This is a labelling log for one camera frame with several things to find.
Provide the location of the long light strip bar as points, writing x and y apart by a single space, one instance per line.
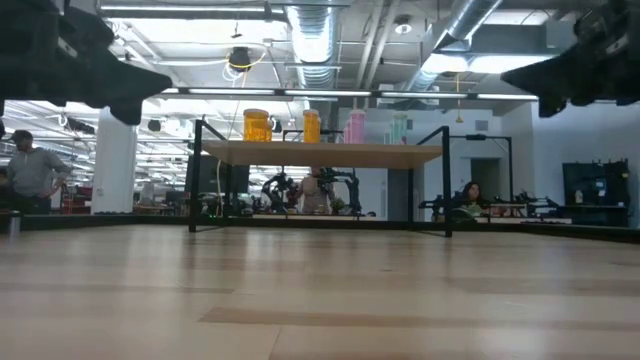
325 92

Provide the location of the black cabinet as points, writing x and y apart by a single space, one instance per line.
595 180

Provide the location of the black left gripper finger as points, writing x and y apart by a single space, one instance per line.
125 85

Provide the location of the black aluminium base frame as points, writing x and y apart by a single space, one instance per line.
475 228
60 220

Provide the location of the small orange medicine bottle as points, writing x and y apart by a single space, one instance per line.
311 127

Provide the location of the grey metal post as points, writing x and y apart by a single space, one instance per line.
14 222

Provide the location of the wooden shelf with black frame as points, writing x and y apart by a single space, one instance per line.
320 154

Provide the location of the person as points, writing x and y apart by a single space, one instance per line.
315 195
471 197
32 172

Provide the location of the small green plant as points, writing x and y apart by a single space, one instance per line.
340 205

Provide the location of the grey wall vent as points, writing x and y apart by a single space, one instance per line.
481 125

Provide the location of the silver spiral air duct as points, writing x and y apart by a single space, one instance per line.
417 80
312 40

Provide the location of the grey door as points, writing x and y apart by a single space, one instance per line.
487 170

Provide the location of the black ceiling track light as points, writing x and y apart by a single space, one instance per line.
80 126

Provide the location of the white building pillar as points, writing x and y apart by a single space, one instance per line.
116 165

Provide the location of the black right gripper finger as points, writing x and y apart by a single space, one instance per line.
550 77

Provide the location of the black background robot arm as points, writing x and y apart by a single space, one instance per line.
434 205
347 185
277 192

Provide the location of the black round ceiling lamp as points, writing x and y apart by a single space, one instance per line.
154 125
277 125

